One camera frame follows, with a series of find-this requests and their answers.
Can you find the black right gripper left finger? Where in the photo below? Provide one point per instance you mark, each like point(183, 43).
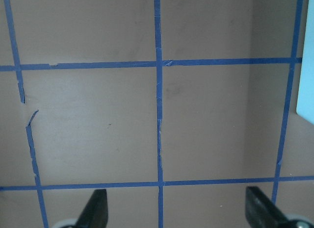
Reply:
point(94, 215)

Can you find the turquoise plastic bin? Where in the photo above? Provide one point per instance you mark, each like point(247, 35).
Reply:
point(305, 101)

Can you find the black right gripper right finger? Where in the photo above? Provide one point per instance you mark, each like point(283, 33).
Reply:
point(260, 212)

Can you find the brown paper table mat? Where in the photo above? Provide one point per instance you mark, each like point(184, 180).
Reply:
point(173, 106)

